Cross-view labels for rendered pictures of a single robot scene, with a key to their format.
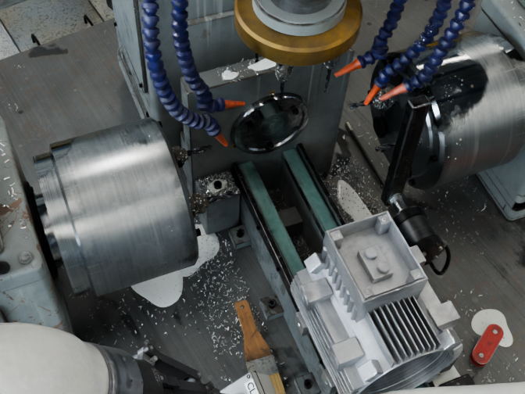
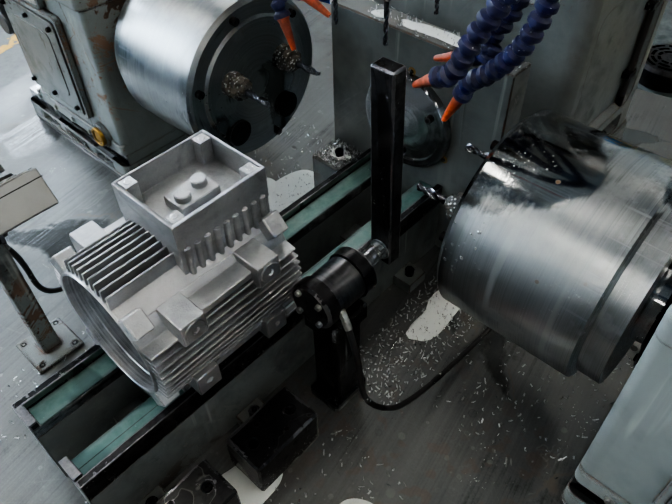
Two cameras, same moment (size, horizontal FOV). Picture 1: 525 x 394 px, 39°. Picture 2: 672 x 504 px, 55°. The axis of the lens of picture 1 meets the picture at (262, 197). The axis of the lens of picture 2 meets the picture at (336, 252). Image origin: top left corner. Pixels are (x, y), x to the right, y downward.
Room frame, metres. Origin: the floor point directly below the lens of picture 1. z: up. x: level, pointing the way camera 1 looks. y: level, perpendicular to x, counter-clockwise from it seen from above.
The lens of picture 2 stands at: (0.49, -0.69, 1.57)
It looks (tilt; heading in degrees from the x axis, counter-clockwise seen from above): 47 degrees down; 70
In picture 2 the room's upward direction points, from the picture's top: 2 degrees counter-clockwise
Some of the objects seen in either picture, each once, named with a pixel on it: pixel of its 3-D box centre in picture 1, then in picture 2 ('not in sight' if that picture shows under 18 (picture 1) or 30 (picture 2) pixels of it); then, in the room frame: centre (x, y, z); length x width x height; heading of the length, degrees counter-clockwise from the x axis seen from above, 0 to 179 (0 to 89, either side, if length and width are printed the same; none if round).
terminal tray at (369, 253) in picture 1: (371, 266); (195, 201); (0.53, -0.16, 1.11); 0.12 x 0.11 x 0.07; 26
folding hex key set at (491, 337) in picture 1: (487, 345); not in sight; (0.56, -0.42, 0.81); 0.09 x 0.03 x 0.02; 148
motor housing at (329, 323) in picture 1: (373, 319); (182, 280); (0.49, -0.18, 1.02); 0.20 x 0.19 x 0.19; 26
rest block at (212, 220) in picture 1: (217, 202); (339, 178); (0.79, 0.08, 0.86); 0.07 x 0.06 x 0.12; 116
